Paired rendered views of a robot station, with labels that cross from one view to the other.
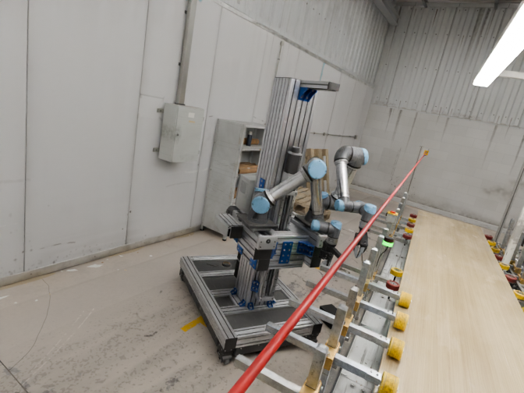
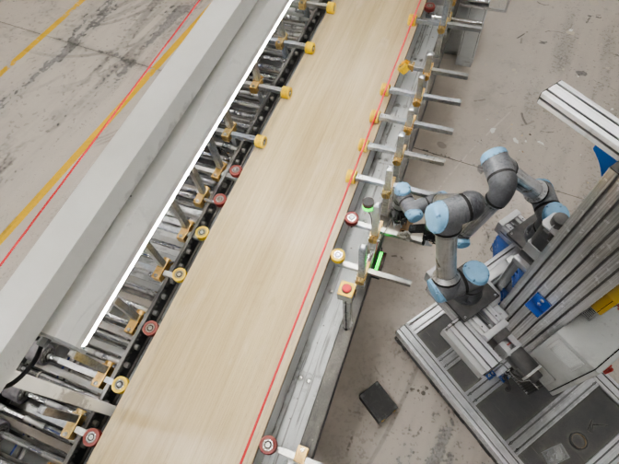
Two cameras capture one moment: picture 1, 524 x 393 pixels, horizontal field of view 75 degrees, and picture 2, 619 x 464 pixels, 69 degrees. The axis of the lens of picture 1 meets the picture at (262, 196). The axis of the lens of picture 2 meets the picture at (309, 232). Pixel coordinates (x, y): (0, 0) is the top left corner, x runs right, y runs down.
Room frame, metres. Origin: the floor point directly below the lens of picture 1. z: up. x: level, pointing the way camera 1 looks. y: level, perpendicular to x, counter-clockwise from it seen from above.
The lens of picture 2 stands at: (3.33, -1.07, 3.10)
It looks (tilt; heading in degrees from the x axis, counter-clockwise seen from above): 60 degrees down; 184
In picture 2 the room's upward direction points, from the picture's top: 9 degrees counter-clockwise
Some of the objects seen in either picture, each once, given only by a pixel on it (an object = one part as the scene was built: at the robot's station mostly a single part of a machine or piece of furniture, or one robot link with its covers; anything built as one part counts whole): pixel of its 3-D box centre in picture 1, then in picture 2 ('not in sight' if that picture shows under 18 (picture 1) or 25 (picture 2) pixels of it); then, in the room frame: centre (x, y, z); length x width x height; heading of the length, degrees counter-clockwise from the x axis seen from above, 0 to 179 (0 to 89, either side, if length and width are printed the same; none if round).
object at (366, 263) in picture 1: (355, 302); (398, 160); (1.64, -0.59, 0.92); 0.03 x 0.03 x 0.48; 66
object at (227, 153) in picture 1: (241, 178); not in sight; (4.77, 0.34, 0.78); 0.90 x 0.45 x 1.55; 150
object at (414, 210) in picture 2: (359, 207); (414, 208); (2.22, -0.64, 1.29); 0.11 x 0.11 x 0.08; 15
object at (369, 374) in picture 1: (323, 352); (422, 95); (1.15, -0.35, 0.95); 0.50 x 0.04 x 0.04; 66
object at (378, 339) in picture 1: (340, 322); (413, 122); (1.38, -0.45, 0.95); 0.50 x 0.04 x 0.04; 66
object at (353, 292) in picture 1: (341, 333); (407, 134); (1.41, -0.49, 0.88); 0.03 x 0.03 x 0.48; 66
